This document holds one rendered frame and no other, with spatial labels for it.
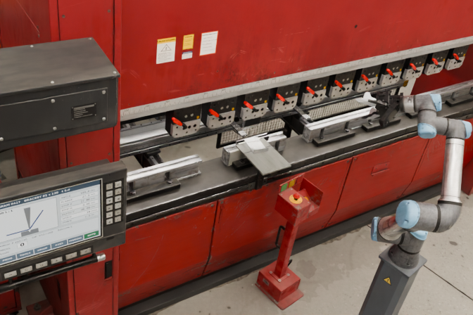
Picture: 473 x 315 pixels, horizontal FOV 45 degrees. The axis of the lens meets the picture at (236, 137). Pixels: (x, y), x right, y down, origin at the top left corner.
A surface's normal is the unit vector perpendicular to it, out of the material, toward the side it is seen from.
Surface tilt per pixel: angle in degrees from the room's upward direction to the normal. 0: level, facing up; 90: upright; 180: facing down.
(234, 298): 0
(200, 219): 90
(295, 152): 0
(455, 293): 0
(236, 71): 90
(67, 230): 90
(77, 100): 90
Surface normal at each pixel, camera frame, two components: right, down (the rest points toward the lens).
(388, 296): -0.71, 0.33
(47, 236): 0.50, 0.56
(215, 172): 0.13, -0.80
